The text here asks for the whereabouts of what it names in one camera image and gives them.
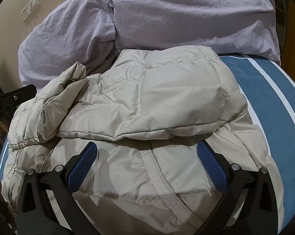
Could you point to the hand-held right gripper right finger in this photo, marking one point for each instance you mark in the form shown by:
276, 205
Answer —
212, 164

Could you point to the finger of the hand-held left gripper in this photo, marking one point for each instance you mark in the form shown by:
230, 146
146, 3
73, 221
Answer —
14, 98

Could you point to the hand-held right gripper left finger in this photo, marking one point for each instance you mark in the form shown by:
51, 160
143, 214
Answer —
82, 164

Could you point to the beige puffer jacket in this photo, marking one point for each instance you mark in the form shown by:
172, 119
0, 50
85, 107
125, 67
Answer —
147, 117

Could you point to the lilac pillow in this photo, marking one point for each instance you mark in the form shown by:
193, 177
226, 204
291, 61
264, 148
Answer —
69, 36
191, 14

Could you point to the blue white-striped bed sheet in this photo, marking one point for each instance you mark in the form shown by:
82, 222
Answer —
272, 107

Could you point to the white wall socket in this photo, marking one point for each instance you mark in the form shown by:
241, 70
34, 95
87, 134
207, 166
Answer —
26, 13

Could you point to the white wall switch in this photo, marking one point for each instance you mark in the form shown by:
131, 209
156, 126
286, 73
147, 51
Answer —
33, 1

